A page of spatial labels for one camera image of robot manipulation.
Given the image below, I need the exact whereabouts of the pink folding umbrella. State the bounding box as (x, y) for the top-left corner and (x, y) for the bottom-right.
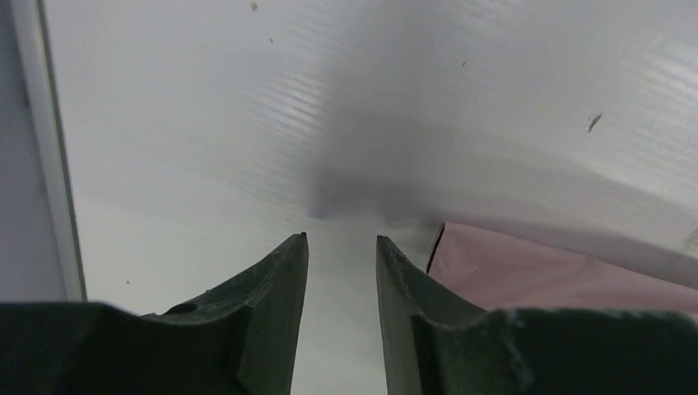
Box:
(426, 222), (697, 318)

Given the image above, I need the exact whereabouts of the aluminium frame rail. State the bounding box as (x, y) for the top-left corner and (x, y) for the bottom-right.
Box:
(10, 1), (87, 302)

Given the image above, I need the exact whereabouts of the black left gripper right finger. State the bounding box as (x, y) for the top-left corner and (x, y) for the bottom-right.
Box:
(376, 236), (697, 394)

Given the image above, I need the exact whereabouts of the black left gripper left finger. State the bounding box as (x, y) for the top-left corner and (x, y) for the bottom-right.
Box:
(1, 233), (309, 394)

